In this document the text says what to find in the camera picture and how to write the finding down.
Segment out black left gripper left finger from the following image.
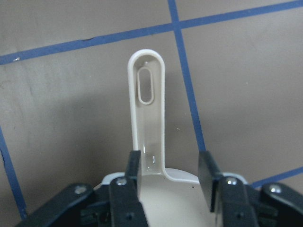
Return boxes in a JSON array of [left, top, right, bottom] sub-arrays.
[[125, 150, 142, 196]]

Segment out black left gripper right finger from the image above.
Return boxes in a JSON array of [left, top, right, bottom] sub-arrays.
[[198, 151, 223, 212]]

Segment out beige plastic dustpan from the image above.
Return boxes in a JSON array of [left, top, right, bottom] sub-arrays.
[[102, 49, 252, 227]]

